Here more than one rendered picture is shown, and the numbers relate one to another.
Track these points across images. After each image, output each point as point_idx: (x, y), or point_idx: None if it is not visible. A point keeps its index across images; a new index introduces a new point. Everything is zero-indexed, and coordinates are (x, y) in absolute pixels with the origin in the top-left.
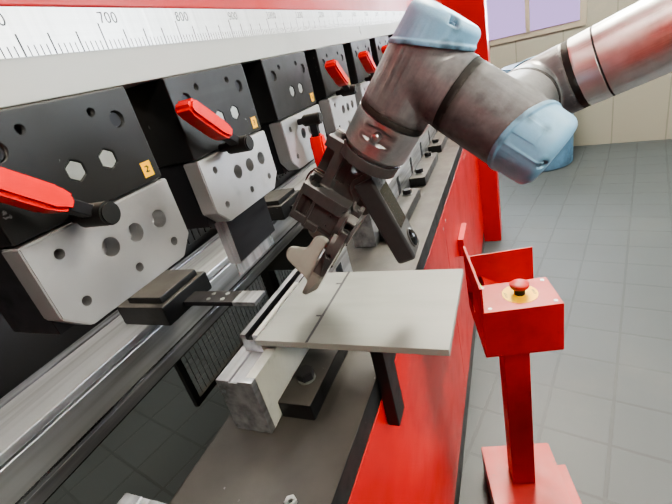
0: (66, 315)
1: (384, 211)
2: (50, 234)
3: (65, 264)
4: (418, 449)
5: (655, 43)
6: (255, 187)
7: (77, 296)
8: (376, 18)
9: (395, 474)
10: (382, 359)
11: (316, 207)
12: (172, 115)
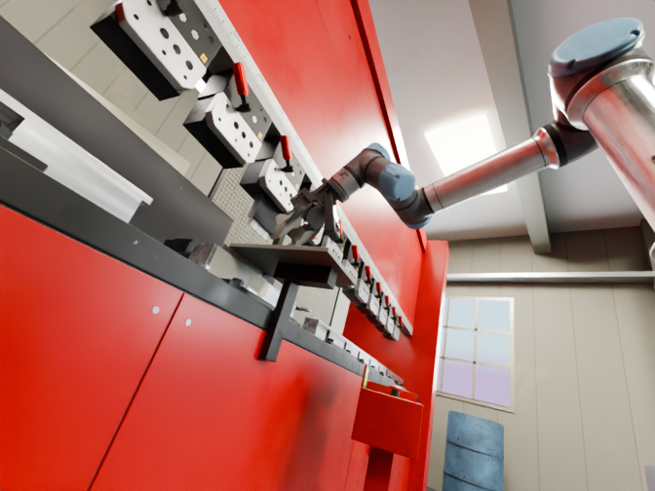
0: (213, 112)
1: (330, 206)
2: (230, 101)
3: (225, 108)
4: (253, 468)
5: (451, 179)
6: (282, 197)
7: (219, 115)
8: (368, 259)
9: (234, 407)
10: (286, 293)
11: (303, 199)
12: (276, 144)
